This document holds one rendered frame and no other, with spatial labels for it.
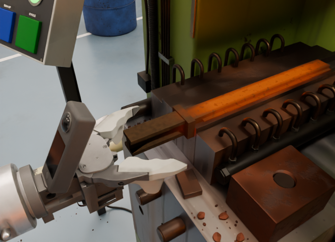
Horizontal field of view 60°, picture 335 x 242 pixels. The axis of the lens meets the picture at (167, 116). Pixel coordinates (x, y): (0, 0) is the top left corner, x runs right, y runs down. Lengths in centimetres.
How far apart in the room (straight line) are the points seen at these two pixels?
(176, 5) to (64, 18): 26
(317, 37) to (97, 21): 253
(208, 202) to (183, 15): 40
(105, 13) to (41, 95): 112
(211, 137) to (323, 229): 20
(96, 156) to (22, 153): 159
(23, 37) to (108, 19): 234
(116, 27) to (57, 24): 241
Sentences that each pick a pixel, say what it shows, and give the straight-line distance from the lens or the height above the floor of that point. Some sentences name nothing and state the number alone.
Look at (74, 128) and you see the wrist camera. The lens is 35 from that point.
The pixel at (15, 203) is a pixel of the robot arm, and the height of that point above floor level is 101.
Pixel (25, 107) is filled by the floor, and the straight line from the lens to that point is 234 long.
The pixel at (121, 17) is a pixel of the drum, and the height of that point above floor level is 18.
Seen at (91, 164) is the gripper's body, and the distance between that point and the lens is 39.
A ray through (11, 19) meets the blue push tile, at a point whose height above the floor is 103.
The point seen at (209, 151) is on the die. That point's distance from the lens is 44.
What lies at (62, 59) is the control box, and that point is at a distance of 77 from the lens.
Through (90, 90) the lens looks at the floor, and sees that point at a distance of 235.
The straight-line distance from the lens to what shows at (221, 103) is 49.
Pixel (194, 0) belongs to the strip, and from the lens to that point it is 61.
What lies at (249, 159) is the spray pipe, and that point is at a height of 97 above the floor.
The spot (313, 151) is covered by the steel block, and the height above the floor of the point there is 92.
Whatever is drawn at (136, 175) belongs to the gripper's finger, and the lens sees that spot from 38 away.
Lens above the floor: 130
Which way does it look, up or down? 40 degrees down
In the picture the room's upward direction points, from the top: straight up
